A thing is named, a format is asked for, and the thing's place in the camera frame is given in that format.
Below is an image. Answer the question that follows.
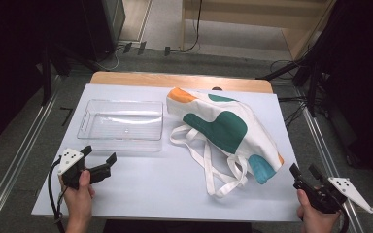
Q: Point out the black cabinet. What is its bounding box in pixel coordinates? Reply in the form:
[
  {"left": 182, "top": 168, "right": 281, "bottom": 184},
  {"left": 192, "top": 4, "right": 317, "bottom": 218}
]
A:
[{"left": 80, "top": 0, "right": 126, "bottom": 63}]

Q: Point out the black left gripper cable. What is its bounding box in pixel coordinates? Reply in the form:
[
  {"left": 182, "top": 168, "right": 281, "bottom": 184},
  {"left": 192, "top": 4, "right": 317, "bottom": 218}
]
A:
[{"left": 47, "top": 157, "right": 66, "bottom": 233}]

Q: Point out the wooden table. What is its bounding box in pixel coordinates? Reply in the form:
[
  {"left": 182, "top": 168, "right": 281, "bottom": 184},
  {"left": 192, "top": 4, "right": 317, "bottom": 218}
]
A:
[{"left": 89, "top": 71, "right": 274, "bottom": 95}]

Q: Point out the person's right hand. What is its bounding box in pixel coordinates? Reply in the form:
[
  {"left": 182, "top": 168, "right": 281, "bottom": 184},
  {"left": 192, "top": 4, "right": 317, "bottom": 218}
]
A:
[{"left": 296, "top": 188, "right": 342, "bottom": 233}]

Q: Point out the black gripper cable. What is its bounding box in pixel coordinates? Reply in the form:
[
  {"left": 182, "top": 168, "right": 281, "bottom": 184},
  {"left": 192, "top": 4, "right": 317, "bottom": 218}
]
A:
[
  {"left": 47, "top": 157, "right": 66, "bottom": 233},
  {"left": 336, "top": 198, "right": 351, "bottom": 233}
]

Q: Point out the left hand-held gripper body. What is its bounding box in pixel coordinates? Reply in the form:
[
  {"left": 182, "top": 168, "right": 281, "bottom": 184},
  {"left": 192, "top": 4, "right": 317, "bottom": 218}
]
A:
[{"left": 57, "top": 148, "right": 113, "bottom": 190}]

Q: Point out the light wooden frame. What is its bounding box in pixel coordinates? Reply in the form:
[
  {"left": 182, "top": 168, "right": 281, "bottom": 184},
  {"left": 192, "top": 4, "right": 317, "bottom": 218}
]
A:
[{"left": 179, "top": 0, "right": 338, "bottom": 61}]

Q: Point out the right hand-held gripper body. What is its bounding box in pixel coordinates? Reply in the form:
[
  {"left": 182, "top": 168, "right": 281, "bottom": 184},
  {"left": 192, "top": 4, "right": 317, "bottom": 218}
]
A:
[{"left": 292, "top": 177, "right": 373, "bottom": 215}]

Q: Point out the person's dark lap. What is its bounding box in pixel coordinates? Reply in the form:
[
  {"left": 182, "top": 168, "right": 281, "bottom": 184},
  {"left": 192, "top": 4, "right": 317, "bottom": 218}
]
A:
[{"left": 102, "top": 219, "right": 253, "bottom": 233}]

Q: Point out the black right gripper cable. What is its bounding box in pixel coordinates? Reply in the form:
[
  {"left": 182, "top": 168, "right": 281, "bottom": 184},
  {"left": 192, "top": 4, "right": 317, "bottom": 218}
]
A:
[{"left": 336, "top": 198, "right": 351, "bottom": 233}]

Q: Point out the black hanging cable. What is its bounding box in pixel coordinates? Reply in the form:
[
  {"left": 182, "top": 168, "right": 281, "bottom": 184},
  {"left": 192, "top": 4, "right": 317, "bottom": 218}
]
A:
[{"left": 174, "top": 0, "right": 205, "bottom": 53}]

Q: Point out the person's left hand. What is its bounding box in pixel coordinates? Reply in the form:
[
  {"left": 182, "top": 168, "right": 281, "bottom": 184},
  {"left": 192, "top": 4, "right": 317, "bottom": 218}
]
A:
[{"left": 58, "top": 170, "right": 96, "bottom": 223}]

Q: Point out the metal floor rail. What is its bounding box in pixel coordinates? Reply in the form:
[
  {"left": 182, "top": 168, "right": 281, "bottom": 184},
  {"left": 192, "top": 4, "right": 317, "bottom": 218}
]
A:
[
  {"left": 0, "top": 93, "right": 60, "bottom": 233},
  {"left": 294, "top": 86, "right": 366, "bottom": 233}
]

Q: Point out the black stand with cables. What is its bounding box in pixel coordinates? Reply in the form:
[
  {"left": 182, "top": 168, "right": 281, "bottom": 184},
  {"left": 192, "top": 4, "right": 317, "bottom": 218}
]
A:
[{"left": 255, "top": 18, "right": 341, "bottom": 118}]

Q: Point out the black curtain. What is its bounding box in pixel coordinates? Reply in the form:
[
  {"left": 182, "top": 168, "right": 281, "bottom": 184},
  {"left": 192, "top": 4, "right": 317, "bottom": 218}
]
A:
[
  {"left": 317, "top": 0, "right": 373, "bottom": 195},
  {"left": 0, "top": 0, "right": 88, "bottom": 154}
]

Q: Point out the clear plastic tray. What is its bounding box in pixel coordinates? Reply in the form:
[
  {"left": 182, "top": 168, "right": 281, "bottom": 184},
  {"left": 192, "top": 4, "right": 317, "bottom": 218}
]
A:
[{"left": 76, "top": 98, "right": 165, "bottom": 153}]

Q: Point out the white table cover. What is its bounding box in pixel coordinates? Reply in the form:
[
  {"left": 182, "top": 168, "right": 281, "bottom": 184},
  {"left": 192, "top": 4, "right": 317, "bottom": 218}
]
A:
[{"left": 31, "top": 83, "right": 302, "bottom": 223}]

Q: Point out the white tote bag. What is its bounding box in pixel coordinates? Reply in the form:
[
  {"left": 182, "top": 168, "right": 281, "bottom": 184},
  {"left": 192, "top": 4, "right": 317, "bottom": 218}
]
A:
[{"left": 165, "top": 86, "right": 286, "bottom": 199}]

